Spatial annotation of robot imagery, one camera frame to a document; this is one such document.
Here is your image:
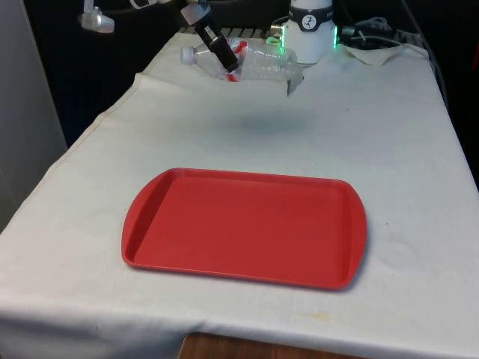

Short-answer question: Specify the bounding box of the red plastic tray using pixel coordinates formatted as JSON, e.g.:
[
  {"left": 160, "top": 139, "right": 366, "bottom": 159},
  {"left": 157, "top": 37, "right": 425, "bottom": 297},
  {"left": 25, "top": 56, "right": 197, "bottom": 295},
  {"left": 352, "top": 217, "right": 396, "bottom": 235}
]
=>
[{"left": 120, "top": 167, "right": 368, "bottom": 293}]

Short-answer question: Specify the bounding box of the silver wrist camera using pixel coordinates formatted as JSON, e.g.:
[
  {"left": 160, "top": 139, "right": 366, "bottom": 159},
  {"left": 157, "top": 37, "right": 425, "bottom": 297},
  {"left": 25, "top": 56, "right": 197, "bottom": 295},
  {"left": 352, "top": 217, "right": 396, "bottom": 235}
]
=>
[{"left": 180, "top": 2, "right": 211, "bottom": 26}]

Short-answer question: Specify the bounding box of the pale locker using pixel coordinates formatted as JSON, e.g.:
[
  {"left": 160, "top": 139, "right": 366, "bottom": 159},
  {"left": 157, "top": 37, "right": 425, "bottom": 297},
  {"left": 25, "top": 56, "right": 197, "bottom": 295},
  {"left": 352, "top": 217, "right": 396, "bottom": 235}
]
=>
[{"left": 0, "top": 0, "right": 69, "bottom": 233}]

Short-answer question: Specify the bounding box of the black cable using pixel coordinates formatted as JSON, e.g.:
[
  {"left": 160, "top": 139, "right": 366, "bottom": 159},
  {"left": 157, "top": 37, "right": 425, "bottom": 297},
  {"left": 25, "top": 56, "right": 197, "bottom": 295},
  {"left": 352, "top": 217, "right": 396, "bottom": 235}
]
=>
[{"left": 402, "top": 0, "right": 426, "bottom": 37}]

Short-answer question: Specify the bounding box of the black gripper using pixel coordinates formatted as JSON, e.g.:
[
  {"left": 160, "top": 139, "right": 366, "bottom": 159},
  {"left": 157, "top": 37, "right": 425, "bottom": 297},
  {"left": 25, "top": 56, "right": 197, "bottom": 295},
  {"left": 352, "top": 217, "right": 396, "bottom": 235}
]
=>
[{"left": 194, "top": 20, "right": 241, "bottom": 73}]

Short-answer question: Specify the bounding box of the clear plastic bottle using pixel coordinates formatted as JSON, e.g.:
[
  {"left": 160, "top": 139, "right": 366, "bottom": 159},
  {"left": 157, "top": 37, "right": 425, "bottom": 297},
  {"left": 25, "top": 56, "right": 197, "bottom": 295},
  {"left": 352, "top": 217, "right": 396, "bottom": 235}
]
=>
[{"left": 180, "top": 36, "right": 299, "bottom": 84}]

